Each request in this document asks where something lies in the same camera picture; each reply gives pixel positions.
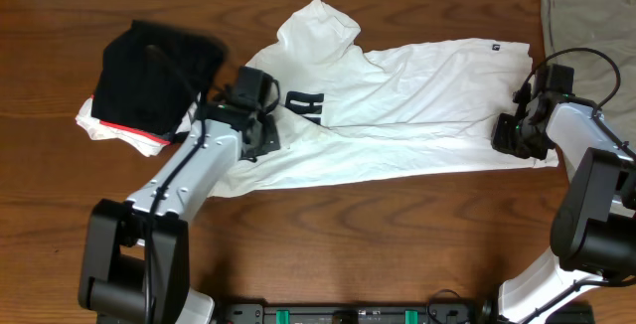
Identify white printed t-shirt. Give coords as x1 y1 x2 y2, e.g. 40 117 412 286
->
213 0 538 198

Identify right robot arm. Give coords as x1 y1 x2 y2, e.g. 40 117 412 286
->
480 65 635 323

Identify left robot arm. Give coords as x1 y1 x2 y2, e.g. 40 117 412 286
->
78 67 280 324

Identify white folded garment red trim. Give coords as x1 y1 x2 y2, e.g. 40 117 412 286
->
76 96 197 157

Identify black folded garment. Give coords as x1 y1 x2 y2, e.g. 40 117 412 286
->
91 20 226 140

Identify olive grey garment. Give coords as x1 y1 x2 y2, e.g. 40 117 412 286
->
541 0 635 144

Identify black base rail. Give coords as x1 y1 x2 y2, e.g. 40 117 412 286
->
212 299 483 324

